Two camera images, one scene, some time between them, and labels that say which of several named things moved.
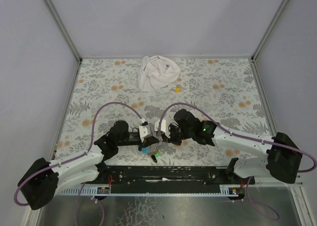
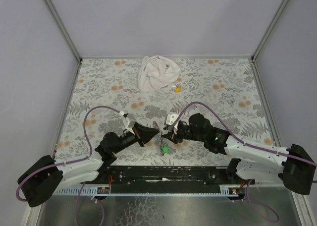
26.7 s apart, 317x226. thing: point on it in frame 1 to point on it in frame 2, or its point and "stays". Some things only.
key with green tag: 157,153 to 165,149
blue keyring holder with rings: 146,150 to 159,137
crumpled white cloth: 156,72 stays
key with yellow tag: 178,88 stays
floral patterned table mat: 108,108 stays
